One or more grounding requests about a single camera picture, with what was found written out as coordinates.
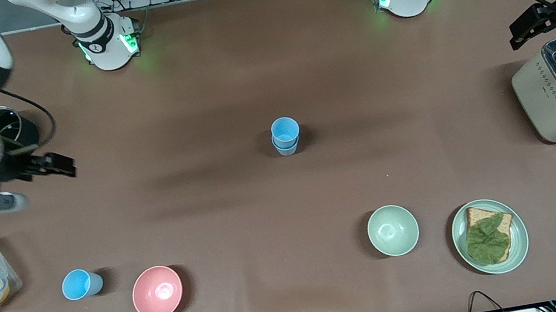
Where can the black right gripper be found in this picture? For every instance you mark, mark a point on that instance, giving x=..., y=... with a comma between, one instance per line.
x=12, y=167

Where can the light blue plastic cup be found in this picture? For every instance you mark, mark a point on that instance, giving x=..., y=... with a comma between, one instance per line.
x=288, y=151
x=79, y=284
x=285, y=131

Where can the pink bowl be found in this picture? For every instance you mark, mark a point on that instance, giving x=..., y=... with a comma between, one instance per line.
x=157, y=292

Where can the brown bread slice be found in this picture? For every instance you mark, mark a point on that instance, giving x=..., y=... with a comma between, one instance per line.
x=504, y=222

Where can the pale green plate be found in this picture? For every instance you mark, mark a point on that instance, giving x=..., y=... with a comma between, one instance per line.
x=519, y=245

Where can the green lettuce leaf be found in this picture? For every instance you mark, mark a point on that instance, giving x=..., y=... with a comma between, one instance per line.
x=487, y=242

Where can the pale green bowl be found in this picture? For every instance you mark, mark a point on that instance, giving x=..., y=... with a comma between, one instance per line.
x=393, y=230

